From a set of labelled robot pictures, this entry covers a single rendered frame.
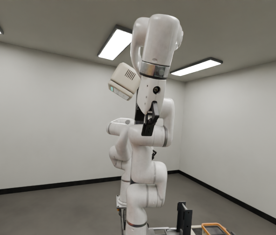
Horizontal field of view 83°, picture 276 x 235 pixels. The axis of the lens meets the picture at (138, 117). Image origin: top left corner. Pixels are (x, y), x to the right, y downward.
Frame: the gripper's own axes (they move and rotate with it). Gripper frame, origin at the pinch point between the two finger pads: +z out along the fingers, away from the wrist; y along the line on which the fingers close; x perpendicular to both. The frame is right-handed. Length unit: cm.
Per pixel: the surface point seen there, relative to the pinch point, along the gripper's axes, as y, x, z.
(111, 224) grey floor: 107, -22, 242
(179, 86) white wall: 407, -247, 77
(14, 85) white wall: 316, 171, 94
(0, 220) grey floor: 144, 144, 256
